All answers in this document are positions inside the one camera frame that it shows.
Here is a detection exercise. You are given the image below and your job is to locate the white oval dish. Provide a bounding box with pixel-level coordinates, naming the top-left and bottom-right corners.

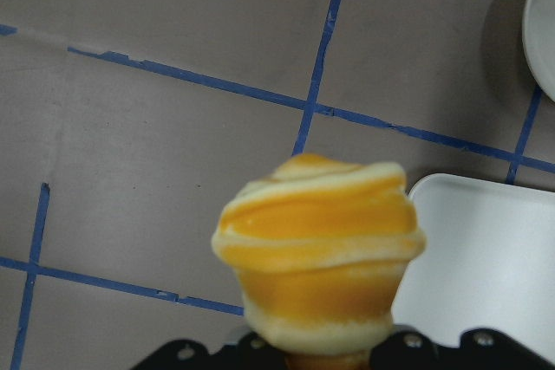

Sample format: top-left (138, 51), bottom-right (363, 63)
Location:
top-left (522, 0), bottom-right (554, 101)

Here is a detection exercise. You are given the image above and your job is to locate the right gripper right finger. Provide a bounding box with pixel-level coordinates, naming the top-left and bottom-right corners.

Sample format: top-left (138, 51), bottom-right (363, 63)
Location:
top-left (369, 325), bottom-right (554, 370)

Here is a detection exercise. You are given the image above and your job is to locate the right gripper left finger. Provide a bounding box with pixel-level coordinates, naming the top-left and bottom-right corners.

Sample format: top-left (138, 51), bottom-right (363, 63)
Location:
top-left (132, 332), bottom-right (286, 370)

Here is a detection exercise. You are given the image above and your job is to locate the white tray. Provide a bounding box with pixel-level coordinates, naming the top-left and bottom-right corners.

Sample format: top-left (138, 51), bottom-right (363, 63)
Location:
top-left (393, 173), bottom-right (554, 361)

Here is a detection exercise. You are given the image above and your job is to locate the striped bread roll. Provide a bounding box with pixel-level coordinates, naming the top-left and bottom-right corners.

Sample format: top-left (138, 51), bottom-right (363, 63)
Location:
top-left (212, 153), bottom-right (426, 369)

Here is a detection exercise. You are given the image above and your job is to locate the brown paper table cover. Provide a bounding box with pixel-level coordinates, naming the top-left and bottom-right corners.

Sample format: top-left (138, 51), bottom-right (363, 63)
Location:
top-left (1, 0), bottom-right (554, 369)

